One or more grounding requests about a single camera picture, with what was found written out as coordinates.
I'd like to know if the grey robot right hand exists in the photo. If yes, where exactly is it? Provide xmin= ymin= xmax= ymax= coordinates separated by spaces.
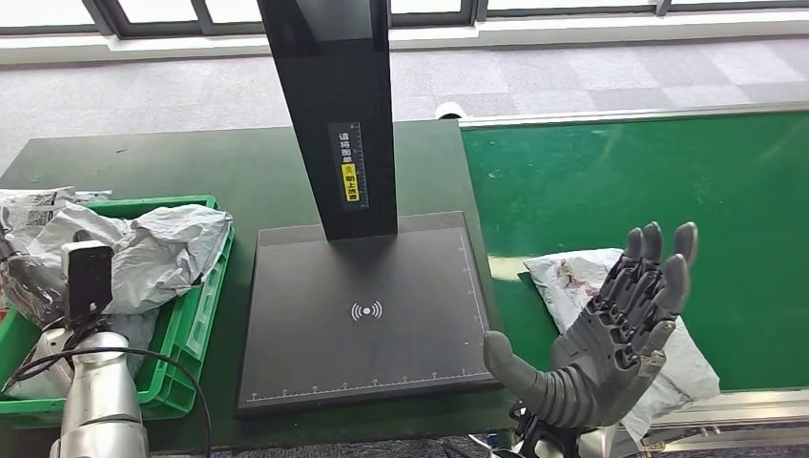
xmin=483 ymin=220 xmax=699 ymax=431

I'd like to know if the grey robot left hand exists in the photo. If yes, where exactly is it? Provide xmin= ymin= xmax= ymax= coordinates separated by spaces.
xmin=0 ymin=249 xmax=70 ymax=328

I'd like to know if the grey plastic parcel bag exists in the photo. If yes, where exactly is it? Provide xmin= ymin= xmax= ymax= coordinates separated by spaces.
xmin=6 ymin=309 xmax=159 ymax=401
xmin=0 ymin=203 xmax=234 ymax=318
xmin=523 ymin=247 xmax=722 ymax=444

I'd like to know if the white printed QR parcel bag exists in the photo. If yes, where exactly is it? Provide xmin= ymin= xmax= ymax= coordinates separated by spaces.
xmin=0 ymin=186 xmax=77 ymax=235

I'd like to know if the green conveyor belt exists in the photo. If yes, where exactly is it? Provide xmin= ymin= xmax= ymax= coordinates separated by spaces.
xmin=460 ymin=112 xmax=809 ymax=392

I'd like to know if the black inbound scanner machine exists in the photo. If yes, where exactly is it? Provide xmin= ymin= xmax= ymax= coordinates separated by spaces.
xmin=237 ymin=0 xmax=501 ymax=417

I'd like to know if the green plastic crate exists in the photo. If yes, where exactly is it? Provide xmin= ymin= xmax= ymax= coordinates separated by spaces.
xmin=0 ymin=194 xmax=237 ymax=424

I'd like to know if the black yellow label sticker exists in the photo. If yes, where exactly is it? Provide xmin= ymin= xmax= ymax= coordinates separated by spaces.
xmin=327 ymin=121 xmax=369 ymax=212

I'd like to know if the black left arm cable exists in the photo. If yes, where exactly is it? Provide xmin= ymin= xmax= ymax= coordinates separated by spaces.
xmin=1 ymin=345 xmax=213 ymax=458

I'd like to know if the aluminium conveyor frame rail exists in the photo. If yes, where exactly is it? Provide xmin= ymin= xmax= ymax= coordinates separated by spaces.
xmin=458 ymin=102 xmax=809 ymax=130
xmin=615 ymin=388 xmax=809 ymax=458

